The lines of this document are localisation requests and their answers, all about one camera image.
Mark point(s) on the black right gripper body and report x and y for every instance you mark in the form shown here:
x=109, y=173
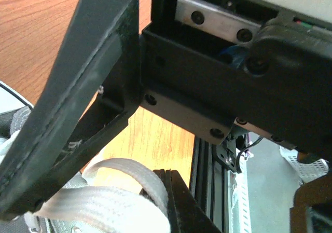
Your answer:
x=213, y=64

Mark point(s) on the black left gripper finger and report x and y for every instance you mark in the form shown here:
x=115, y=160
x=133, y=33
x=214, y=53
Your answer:
x=185, y=216

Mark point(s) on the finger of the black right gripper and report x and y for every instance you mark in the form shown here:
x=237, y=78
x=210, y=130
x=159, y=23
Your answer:
x=101, y=46

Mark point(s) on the grey canvas sneaker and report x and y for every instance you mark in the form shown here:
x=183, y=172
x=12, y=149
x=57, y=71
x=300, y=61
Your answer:
x=62, y=133

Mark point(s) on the white shoelace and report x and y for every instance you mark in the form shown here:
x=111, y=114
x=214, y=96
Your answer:
x=81, y=207

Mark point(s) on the white perforated plastic basket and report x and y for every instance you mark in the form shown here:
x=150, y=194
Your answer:
x=306, y=172

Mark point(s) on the black aluminium frame rail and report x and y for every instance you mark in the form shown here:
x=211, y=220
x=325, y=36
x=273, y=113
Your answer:
x=210, y=178

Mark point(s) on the light blue slotted cable duct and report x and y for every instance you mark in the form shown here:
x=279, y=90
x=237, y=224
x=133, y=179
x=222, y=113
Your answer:
x=240, y=219

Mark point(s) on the grey metal base plate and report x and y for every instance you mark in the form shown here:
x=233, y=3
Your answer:
x=272, y=183

